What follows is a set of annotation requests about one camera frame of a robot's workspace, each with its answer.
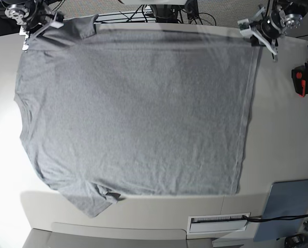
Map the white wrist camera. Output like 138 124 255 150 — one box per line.
50 12 64 28
237 19 252 38

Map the grey T-shirt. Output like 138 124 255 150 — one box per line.
14 17 260 217

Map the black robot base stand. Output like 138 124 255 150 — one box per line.
145 5 183 24

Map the black cable on table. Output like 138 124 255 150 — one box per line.
241 212 308 223

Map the black orange bar clamp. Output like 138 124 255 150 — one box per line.
291 65 308 97

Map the blue grey flat board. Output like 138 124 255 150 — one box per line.
253 179 308 242

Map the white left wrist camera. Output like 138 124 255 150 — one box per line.
237 19 252 38

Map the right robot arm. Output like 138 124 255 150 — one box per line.
1 0 64 52

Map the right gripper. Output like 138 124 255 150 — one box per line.
21 2 55 52

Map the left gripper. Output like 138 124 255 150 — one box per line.
250 5 281 62

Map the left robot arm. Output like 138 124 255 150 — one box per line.
250 1 308 61

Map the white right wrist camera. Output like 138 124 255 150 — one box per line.
50 12 64 28

